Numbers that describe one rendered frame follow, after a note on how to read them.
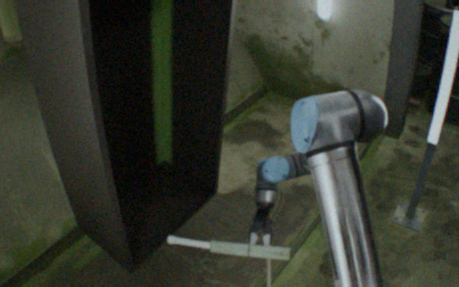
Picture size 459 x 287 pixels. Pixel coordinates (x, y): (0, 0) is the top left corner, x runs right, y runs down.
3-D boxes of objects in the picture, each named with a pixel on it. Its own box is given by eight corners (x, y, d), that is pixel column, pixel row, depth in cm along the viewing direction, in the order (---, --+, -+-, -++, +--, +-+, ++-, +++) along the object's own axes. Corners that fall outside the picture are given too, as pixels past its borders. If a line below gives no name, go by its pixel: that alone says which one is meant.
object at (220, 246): (293, 247, 151) (290, 248, 130) (292, 258, 150) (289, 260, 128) (185, 235, 163) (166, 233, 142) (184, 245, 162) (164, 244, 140)
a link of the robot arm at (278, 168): (292, 151, 132) (284, 157, 144) (261, 157, 130) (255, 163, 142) (298, 176, 130) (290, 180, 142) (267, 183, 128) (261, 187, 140)
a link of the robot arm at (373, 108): (395, 76, 79) (314, 147, 144) (351, 82, 77) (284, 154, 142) (412, 122, 76) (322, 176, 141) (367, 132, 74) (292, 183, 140)
